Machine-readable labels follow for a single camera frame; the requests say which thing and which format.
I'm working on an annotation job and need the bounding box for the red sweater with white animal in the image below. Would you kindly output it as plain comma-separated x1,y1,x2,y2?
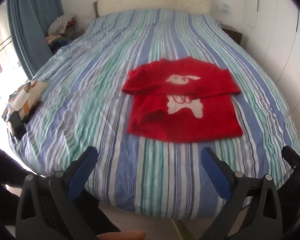
122,57,243,143

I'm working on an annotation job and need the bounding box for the striped crumpled cloth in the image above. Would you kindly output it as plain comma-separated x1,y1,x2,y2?
48,14,72,35

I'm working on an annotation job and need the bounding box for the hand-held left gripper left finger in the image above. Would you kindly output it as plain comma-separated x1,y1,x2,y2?
15,146,100,240

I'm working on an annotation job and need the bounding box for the striped bed sheet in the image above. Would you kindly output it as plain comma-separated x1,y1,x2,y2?
7,8,300,214

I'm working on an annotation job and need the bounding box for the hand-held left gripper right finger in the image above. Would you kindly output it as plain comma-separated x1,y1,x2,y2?
201,147,283,240

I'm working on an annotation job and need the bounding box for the wall socket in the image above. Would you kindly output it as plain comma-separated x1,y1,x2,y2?
216,3,230,14

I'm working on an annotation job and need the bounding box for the white wardrobe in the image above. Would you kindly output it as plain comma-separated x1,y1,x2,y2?
242,0,300,115

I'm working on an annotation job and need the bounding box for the patterned pillow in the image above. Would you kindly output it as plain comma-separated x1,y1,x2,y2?
2,80,49,124

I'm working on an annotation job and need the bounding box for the colourful clothes pile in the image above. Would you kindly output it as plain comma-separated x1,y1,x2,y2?
45,34,73,53

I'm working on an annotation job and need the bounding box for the blue curtain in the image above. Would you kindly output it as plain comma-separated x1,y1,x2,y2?
6,0,65,80

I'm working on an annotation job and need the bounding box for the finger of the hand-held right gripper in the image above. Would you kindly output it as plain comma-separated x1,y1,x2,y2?
281,145,300,171

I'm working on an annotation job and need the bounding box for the person's dark trouser leg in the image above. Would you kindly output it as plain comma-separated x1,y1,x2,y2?
0,132,120,240

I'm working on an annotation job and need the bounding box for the dark wooden nightstand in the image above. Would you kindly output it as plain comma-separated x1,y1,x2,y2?
220,24,242,44

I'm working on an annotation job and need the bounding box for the black flat case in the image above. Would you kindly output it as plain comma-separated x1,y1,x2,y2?
9,112,27,140

